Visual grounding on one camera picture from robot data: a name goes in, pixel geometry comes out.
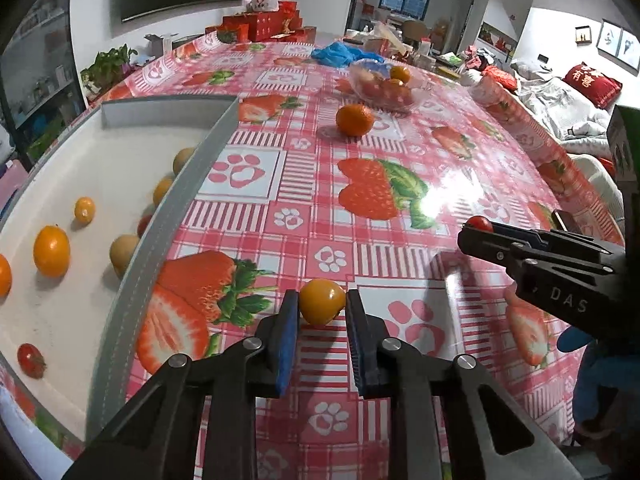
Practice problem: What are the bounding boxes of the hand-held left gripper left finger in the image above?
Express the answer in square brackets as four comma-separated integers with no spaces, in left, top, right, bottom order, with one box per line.
[62,289,302,480]

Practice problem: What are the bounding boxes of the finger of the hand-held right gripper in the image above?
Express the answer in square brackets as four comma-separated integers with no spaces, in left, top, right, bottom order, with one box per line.
[457,229,608,332]
[492,223,615,271]

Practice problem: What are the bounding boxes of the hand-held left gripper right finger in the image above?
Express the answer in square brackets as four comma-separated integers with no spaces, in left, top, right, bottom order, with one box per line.
[345,289,576,480]

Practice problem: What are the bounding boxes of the small orange kumquat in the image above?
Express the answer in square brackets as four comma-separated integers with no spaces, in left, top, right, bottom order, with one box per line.
[152,176,175,207]
[299,279,347,326]
[74,196,96,225]

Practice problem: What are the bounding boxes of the brown kiwi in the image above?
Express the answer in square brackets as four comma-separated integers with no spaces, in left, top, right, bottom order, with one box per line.
[109,234,141,280]
[172,147,197,177]

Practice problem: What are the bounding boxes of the clear glass bowl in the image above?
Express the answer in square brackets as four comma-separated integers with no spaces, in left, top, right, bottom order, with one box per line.
[348,58,432,112]

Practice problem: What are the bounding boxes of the white shallow tray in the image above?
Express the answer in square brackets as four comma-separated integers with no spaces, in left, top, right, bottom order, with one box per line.
[0,95,241,461]

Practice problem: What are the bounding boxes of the person's right hand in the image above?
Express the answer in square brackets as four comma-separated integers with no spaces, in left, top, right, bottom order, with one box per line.
[557,327,640,446]

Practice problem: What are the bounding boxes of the black phone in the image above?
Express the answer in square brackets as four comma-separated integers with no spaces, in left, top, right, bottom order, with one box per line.
[551,208,581,233]

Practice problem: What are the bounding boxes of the grey bedding pile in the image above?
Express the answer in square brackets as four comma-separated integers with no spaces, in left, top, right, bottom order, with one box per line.
[510,60,626,161]

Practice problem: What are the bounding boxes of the red pillow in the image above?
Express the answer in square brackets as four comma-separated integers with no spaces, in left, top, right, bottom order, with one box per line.
[562,62,623,109]

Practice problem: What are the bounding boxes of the strawberry printed red tablecloth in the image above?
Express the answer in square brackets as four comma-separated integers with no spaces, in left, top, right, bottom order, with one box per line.
[0,35,626,480]

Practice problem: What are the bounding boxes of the red cloth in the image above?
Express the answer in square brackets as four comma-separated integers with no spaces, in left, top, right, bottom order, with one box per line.
[482,66,518,92]

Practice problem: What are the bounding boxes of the brown chair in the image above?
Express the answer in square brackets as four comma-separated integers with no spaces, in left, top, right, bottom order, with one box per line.
[401,20,429,46]

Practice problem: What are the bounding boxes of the blue plastic bag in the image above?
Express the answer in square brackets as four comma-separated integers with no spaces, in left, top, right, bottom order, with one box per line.
[311,42,386,68]

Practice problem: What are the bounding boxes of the stack of red gift boxes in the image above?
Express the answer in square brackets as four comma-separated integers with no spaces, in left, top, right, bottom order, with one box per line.
[205,1,318,45]

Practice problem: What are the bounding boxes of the grey open box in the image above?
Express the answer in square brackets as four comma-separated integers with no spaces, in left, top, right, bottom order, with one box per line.
[144,33,176,56]

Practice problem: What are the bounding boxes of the green leafy plant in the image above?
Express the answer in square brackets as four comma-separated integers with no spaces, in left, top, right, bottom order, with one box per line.
[80,44,138,101]

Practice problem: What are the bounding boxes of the glass door cabinet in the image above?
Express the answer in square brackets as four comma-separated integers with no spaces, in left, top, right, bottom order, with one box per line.
[0,0,88,171]

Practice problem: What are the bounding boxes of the white picture frame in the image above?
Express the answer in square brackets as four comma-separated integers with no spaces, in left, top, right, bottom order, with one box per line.
[617,27,640,71]
[597,20,621,56]

